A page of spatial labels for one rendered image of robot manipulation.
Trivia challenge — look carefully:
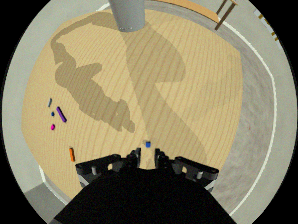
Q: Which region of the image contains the purple rod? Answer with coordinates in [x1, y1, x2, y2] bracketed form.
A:
[56, 107, 67, 123]

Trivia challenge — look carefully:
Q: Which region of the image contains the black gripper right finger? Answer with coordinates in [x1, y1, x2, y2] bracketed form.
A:
[154, 148, 219, 192]

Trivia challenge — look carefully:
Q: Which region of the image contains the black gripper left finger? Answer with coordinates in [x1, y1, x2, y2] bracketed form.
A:
[75, 148, 141, 188]

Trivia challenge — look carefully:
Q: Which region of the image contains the orange rod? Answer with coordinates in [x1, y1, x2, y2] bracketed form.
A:
[69, 148, 75, 162]

